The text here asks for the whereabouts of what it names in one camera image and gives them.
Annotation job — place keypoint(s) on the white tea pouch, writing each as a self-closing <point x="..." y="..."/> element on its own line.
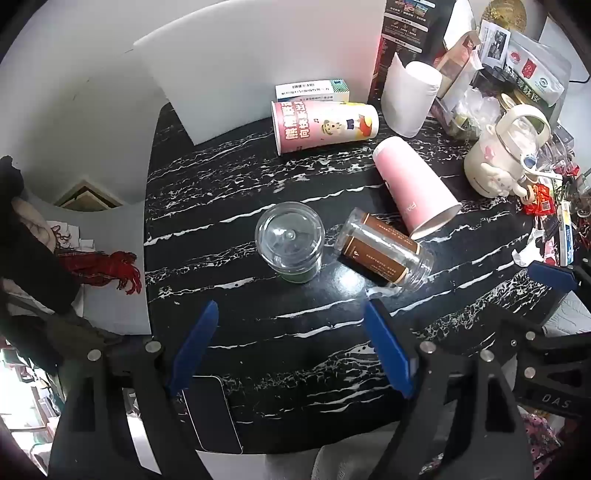
<point x="535" y="69"/>

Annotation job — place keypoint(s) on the cream kettle with clear lid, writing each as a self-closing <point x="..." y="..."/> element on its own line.
<point x="503" y="154"/>

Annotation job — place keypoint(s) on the red snack packet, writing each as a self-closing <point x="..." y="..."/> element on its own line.
<point x="538" y="199"/>

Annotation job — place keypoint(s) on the white paper cup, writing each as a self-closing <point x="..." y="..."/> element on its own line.
<point x="411" y="98"/>

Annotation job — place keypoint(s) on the crumpled white paper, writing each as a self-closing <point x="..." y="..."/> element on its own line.
<point x="526" y="249"/>

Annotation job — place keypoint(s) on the black and white photo card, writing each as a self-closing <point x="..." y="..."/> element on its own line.
<point x="494" y="42"/>

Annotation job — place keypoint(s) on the clear plastic cup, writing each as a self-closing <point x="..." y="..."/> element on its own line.
<point x="288" y="247"/>

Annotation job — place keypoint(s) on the clear jar with brown label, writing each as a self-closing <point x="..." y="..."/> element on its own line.
<point x="384" y="251"/>

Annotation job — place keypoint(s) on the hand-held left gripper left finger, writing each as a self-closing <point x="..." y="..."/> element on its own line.
<point x="195" y="348"/>

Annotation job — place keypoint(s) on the pink cartoon printed paper cup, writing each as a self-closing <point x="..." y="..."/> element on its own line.
<point x="323" y="127"/>

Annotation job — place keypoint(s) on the gold round lid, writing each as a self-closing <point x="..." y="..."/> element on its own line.
<point x="505" y="13"/>

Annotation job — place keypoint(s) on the black printed box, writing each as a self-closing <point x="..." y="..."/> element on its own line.
<point x="408" y="32"/>

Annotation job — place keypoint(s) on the clear plastic bag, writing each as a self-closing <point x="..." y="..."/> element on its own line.
<point x="480" y="107"/>

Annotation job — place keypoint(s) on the red tasselled cloth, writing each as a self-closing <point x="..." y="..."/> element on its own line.
<point x="108" y="267"/>

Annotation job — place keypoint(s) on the wooden frame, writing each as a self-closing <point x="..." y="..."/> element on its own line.
<point x="87" y="196"/>

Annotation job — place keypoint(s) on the white board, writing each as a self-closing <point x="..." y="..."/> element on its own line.
<point x="258" y="69"/>

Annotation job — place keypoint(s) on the pink floral cloth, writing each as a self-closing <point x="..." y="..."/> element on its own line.
<point x="540" y="445"/>

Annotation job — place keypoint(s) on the white and green medicine box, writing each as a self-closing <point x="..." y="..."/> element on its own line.
<point x="311" y="91"/>

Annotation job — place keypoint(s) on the black smartphone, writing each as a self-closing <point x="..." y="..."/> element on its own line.
<point x="213" y="413"/>

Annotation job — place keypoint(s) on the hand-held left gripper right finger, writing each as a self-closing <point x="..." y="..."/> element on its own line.
<point x="387" y="348"/>

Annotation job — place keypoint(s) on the black cloth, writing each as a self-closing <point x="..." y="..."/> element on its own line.
<point x="25" y="249"/>

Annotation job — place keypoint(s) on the plain pink paper cup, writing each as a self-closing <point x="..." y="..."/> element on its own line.
<point x="413" y="184"/>

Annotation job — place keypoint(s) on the brown paper bag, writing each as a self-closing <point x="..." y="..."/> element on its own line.
<point x="461" y="57"/>

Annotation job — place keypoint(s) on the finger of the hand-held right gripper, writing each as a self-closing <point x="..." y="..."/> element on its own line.
<point x="535" y="332"/>
<point x="551" y="275"/>

